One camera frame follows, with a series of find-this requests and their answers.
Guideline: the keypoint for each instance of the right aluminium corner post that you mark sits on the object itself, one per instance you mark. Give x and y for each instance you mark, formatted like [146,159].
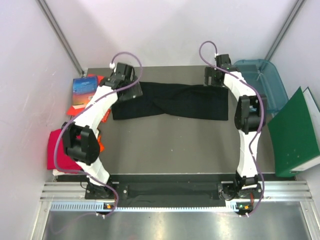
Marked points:
[289,20]

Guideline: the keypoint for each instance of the green ring binder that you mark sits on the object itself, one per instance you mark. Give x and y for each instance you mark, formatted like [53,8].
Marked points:
[295,135]

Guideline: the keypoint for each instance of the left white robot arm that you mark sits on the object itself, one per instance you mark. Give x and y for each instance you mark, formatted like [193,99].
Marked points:
[80,138]

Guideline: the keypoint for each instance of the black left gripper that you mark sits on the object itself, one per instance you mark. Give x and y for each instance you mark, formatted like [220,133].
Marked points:
[134,92]

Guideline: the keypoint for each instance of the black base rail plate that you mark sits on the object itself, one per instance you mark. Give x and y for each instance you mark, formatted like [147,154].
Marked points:
[226,187]

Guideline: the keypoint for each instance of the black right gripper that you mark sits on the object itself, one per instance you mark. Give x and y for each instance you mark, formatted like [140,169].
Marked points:
[209,72]

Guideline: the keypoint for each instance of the black t-shirt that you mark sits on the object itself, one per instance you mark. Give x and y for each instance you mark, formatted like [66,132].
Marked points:
[181,100]

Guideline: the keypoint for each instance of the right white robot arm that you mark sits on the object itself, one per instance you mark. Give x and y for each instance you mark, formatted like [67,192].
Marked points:
[249,118]

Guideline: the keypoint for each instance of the blue orange book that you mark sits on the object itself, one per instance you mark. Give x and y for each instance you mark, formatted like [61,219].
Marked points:
[83,89]

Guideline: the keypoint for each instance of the teal plastic bin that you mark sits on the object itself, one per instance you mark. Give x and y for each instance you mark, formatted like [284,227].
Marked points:
[264,77]

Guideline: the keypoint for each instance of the left aluminium corner post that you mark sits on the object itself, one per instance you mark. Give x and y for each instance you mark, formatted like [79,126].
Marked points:
[43,5]

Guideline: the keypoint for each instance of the orange folded t-shirt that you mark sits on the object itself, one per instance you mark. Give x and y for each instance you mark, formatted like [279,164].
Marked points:
[99,139]

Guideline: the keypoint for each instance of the aluminium frame rail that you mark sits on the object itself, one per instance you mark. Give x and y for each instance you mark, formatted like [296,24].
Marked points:
[273,190]

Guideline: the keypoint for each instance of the red folded t-shirt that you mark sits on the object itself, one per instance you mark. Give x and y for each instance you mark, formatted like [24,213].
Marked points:
[63,161]

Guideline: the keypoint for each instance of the white folded t-shirt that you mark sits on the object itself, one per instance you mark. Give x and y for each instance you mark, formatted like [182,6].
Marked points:
[60,172]

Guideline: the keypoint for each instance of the aluminium corner post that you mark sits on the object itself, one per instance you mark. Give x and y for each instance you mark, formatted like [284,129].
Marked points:
[43,5]
[289,20]

